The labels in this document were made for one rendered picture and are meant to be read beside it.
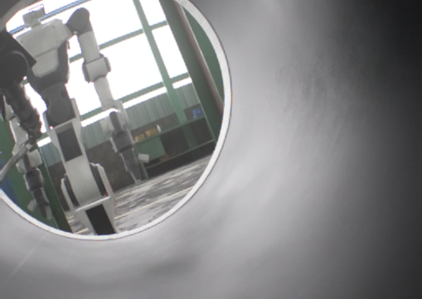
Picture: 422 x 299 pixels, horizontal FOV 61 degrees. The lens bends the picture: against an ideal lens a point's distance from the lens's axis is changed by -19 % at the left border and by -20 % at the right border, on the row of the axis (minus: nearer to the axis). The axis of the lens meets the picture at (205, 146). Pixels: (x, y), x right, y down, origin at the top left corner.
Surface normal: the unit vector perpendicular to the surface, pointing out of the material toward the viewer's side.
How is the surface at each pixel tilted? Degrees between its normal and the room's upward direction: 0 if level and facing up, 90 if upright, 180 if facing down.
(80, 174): 66
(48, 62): 90
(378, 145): 43
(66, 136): 80
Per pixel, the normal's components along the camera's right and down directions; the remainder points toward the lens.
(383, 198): -0.80, -0.58
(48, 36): 0.24, -0.05
